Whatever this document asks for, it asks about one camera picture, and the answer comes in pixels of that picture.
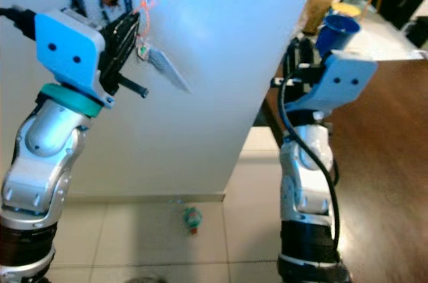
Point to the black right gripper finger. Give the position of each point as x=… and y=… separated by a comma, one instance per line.
x=295, y=55

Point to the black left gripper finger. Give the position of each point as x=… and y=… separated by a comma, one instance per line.
x=132, y=29
x=114, y=32

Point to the keys with white tag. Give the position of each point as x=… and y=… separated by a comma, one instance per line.
x=167, y=65

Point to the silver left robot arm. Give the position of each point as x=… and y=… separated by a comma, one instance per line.
x=33, y=176

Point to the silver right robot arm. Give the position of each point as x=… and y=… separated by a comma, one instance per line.
x=301, y=189

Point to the black hanging key bunch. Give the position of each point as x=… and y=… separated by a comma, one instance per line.
x=78, y=2

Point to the blue funnel cup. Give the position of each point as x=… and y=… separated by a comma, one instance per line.
x=341, y=29

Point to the yellow round object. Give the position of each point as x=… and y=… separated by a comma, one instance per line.
x=346, y=9

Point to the white partition panel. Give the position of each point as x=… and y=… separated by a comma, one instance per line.
x=207, y=129

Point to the small green toy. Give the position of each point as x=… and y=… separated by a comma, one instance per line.
x=193, y=219

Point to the pale blue left wrist camera mount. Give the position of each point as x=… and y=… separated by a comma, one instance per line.
x=67, y=45

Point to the pale blue wrist camera mount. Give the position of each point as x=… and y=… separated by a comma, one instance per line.
x=344, y=79
x=67, y=45

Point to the pale blue right wrist camera mount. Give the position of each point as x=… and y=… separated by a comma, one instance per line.
x=344, y=79

